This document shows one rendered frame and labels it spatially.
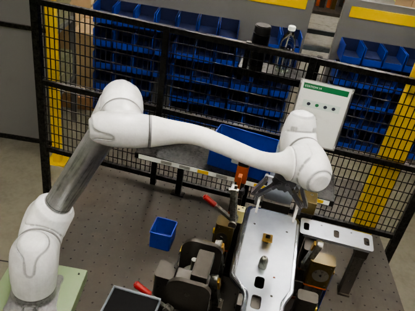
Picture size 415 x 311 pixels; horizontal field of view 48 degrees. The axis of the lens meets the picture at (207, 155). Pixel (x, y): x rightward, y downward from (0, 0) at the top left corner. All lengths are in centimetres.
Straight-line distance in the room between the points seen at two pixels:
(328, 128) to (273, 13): 143
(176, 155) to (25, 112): 183
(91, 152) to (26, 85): 203
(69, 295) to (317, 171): 105
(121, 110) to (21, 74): 221
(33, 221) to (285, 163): 95
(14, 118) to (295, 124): 268
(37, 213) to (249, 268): 79
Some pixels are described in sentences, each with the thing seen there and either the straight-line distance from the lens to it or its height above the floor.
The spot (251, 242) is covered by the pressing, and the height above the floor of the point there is 100.
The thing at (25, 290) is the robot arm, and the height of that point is 88.
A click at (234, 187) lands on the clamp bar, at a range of 168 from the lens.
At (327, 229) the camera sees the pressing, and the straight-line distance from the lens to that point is 196.
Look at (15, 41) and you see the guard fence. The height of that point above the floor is 94.
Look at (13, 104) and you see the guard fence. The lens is 373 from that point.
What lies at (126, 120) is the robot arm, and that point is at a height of 151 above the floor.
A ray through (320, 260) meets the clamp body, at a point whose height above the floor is 104.
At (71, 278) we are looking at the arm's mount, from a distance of 194.
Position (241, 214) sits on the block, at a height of 105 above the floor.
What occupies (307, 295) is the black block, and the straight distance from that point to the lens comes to 169.
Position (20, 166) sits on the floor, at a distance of 382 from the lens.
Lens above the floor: 220
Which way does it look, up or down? 33 degrees down
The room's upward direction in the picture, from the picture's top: 9 degrees clockwise
